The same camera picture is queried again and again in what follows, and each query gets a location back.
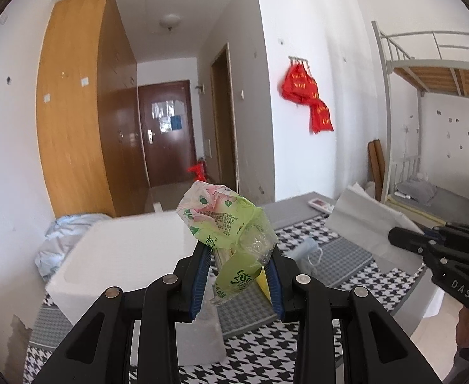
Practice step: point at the green pink plastic bag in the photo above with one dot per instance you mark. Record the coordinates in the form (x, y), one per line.
(237, 231)

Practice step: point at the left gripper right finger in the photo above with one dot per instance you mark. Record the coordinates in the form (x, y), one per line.
(344, 336)

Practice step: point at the person right hand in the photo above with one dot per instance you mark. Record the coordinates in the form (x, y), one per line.
(462, 328)

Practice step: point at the wooden wardrobe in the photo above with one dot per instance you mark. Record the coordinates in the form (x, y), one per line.
(88, 127)

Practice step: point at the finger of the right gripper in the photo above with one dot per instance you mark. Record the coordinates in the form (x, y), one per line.
(409, 240)

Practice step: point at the side door frame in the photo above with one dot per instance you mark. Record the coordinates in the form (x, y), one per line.
(225, 135)

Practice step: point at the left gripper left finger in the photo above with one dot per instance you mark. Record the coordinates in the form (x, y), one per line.
(98, 347)

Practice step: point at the white pump lotion bottle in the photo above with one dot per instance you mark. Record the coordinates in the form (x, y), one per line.
(195, 170)

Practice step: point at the wall coat hook rack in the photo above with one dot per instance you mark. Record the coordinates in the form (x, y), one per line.
(296, 59)

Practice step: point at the wooden boards against wall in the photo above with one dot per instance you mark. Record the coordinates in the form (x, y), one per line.
(377, 166)

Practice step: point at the white remote control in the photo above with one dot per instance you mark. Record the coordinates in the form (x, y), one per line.
(320, 205)

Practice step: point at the white metal bunk bed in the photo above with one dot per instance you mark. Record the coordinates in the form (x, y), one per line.
(425, 160)

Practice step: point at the red fire extinguisher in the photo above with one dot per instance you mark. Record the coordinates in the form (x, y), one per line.
(203, 169)

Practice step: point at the red hanging bags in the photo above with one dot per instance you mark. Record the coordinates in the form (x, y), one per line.
(300, 88)

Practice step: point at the blue surgical mask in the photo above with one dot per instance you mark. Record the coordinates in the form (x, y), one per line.
(310, 249)

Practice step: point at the light blue bedding bundle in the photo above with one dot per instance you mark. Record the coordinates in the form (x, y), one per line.
(60, 238)

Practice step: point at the white foam sheet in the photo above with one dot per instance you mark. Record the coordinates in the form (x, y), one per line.
(366, 222)

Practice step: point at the white styrofoam box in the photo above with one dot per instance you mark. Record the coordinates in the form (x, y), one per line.
(131, 253)

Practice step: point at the yellow foam net sleeve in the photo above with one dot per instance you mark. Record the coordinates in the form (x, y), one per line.
(263, 284)

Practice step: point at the dark brown entrance door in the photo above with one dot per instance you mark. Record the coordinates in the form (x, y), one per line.
(168, 132)

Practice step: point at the houndstooth table cloth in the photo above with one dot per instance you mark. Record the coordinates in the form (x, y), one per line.
(259, 333)

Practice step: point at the ceiling lamp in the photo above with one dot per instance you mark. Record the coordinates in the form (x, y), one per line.
(170, 22)

